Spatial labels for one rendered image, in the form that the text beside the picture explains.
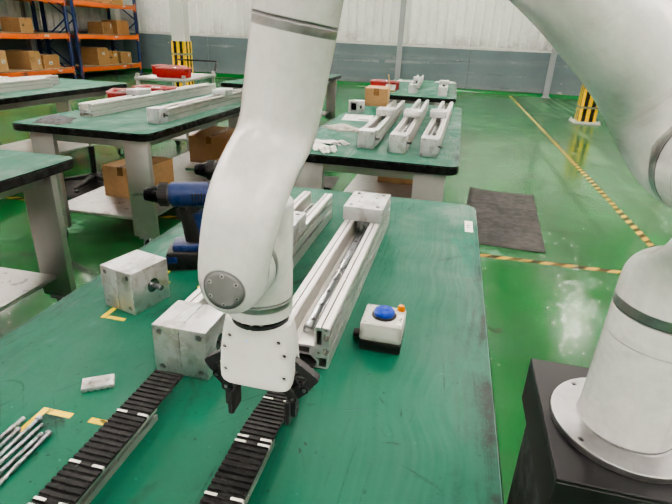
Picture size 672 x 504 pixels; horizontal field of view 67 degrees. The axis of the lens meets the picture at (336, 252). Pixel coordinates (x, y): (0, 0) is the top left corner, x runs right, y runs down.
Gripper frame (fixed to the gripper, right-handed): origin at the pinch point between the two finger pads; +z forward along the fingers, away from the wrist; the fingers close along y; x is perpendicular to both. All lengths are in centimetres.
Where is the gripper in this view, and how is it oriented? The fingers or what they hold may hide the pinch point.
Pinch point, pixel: (262, 406)
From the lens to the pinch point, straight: 76.6
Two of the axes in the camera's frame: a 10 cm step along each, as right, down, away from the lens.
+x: 2.3, -3.7, 9.0
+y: 9.7, 1.3, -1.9
